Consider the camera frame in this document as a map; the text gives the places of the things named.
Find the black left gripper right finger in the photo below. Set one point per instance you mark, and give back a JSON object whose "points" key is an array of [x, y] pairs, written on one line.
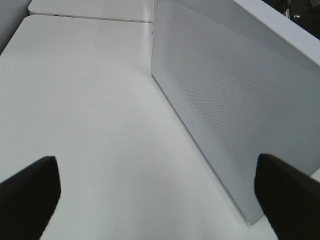
{"points": [[289, 198]]}

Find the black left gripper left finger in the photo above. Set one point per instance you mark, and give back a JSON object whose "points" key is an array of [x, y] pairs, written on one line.
{"points": [[28, 200]]}

